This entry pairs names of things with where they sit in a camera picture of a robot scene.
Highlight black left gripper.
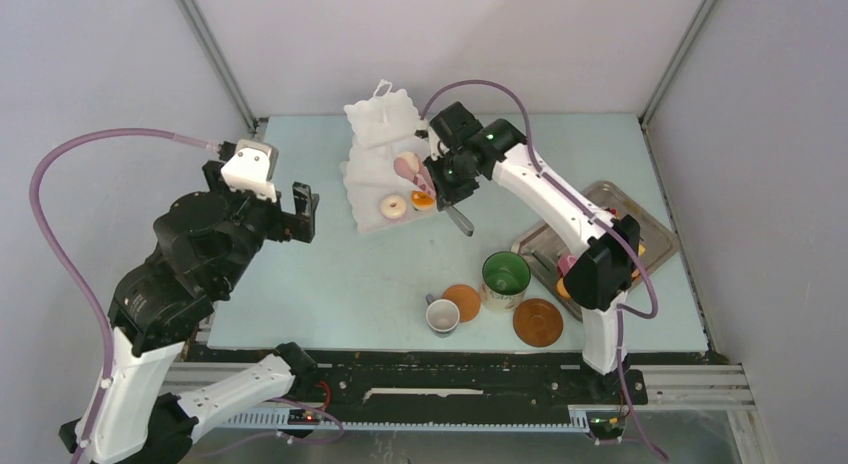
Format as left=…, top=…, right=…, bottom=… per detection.
left=208, top=158, right=321, bottom=291

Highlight white round cream cake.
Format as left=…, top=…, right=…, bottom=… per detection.
left=397, top=151, right=421, bottom=173

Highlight orange glazed donut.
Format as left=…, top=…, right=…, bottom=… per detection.
left=410, top=191, right=436, bottom=212

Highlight white glazed donut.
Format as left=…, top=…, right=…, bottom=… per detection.
left=379, top=194, right=408, bottom=220

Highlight round biscuit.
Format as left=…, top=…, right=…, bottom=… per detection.
left=556, top=277, right=571, bottom=300

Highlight pink-tipped metal tongs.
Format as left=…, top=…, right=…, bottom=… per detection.
left=393, top=157, right=475, bottom=237

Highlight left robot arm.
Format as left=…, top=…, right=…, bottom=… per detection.
left=59, top=178, right=320, bottom=463

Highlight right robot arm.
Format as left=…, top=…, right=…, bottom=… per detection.
left=416, top=118, right=640, bottom=402

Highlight white three-tier dessert stand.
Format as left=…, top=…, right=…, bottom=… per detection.
left=340, top=79, right=437, bottom=235

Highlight stainless steel tray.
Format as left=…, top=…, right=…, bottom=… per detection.
left=511, top=180, right=681, bottom=323

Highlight large floral green-inside mug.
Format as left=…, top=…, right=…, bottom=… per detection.
left=480, top=251, right=532, bottom=313

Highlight small wooden coaster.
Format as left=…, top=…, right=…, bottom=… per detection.
left=442, top=284, right=482, bottom=323

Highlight small white grey cup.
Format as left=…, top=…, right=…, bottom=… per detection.
left=425, top=294, right=460, bottom=338

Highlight large wooden coaster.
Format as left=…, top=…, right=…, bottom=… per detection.
left=513, top=298, right=564, bottom=348

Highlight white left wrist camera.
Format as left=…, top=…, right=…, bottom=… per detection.
left=221, top=139, right=278, bottom=203

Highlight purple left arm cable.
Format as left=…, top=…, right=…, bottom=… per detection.
left=29, top=128, right=223, bottom=464

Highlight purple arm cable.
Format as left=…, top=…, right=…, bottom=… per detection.
left=29, top=128, right=223, bottom=464
left=420, top=79, right=667, bottom=462

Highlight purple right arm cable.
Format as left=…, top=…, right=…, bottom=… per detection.
left=420, top=79, right=667, bottom=462

